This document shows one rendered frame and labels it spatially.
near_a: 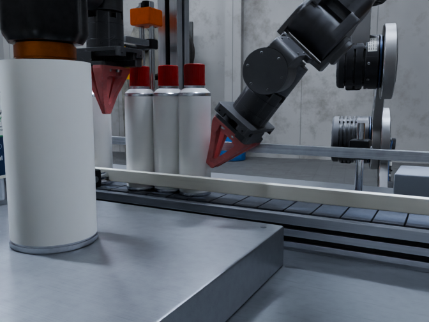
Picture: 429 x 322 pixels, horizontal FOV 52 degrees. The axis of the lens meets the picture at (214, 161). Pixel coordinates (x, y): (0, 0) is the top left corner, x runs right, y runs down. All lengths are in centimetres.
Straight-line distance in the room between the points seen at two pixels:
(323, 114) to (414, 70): 159
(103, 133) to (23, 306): 48
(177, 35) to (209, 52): 747
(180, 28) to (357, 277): 57
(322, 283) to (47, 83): 35
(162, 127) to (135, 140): 5
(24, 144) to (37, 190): 4
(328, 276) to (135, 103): 40
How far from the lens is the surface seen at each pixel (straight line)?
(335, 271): 55
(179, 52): 87
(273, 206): 64
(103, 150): 80
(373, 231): 58
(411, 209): 58
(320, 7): 62
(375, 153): 65
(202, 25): 845
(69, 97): 45
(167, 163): 71
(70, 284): 39
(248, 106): 63
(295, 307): 46
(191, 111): 67
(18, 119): 45
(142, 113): 73
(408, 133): 796
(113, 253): 45
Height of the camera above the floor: 103
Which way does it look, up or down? 8 degrees down
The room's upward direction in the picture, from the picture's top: straight up
